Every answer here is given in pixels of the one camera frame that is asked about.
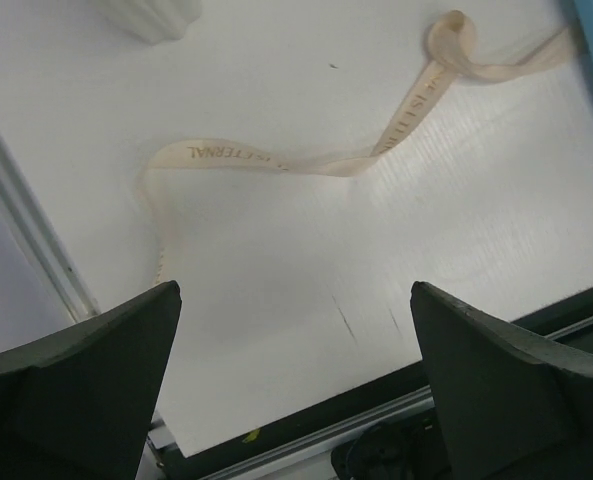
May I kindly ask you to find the cream printed ribbon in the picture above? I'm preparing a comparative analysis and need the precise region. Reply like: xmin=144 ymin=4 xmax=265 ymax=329
xmin=135 ymin=9 xmax=575 ymax=289

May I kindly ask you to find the white ribbed ceramic vase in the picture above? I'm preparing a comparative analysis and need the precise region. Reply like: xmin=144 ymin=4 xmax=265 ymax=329
xmin=92 ymin=0 xmax=203 ymax=45

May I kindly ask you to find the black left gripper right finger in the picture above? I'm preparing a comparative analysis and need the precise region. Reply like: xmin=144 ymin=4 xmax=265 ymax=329
xmin=410 ymin=282 xmax=593 ymax=479

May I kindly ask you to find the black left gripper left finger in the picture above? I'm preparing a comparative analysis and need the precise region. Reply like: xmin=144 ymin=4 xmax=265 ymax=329
xmin=0 ymin=281 xmax=181 ymax=479

